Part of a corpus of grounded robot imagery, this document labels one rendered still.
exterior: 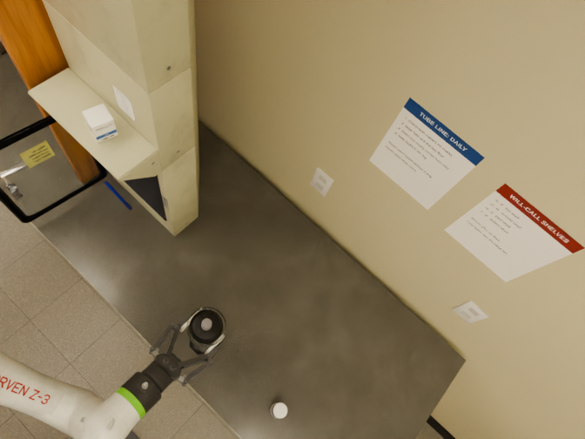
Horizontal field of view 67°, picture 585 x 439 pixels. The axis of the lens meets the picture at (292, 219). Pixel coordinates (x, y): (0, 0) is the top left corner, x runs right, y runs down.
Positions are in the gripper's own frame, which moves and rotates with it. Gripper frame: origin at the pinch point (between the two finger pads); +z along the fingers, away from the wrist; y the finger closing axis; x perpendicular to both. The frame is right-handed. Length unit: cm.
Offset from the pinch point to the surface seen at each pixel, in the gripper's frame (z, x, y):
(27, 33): 0, -50, 70
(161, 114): 4, -54, 33
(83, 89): 4, -42, 57
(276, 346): 18.9, 12.9, -18.8
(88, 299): 19, 112, 68
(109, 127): -1, -44, 43
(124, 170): -3, -39, 34
